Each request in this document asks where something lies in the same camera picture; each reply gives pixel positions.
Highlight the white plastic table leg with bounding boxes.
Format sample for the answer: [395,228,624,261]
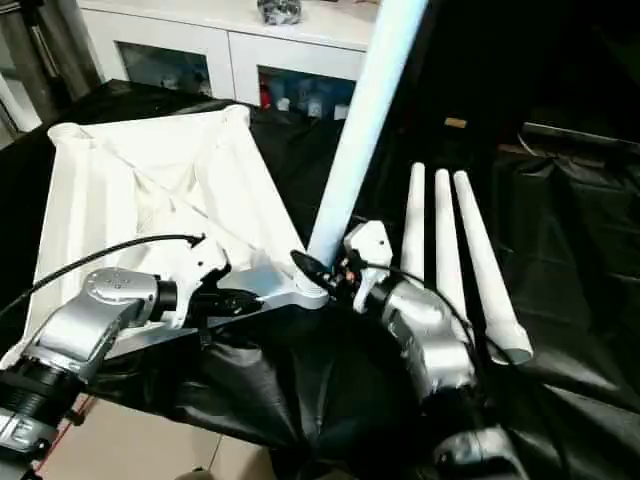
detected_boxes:
[452,169,532,365]
[305,0,431,266]
[433,168,474,322]
[398,162,426,275]

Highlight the white plastic table top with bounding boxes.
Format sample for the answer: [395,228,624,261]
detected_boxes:
[0,102,331,371]

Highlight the white cabinet with glass doors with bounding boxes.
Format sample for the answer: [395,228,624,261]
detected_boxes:
[77,0,381,121]

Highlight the black mat cover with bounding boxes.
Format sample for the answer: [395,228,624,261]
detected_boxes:
[0,79,640,480]

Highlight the grey item on cabinet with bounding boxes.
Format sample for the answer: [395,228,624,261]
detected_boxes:
[256,0,305,27]

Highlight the long black pole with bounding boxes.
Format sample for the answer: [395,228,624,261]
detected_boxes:
[522,119,640,147]

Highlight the grey metal rack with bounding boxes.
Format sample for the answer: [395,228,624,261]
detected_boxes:
[0,0,101,136]

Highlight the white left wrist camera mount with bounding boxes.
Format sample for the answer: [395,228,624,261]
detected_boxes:
[172,233,232,331]

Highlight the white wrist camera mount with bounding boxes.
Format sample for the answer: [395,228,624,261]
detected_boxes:
[172,233,232,331]
[344,219,394,314]

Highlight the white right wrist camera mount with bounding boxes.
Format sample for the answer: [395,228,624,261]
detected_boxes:
[344,219,394,314]

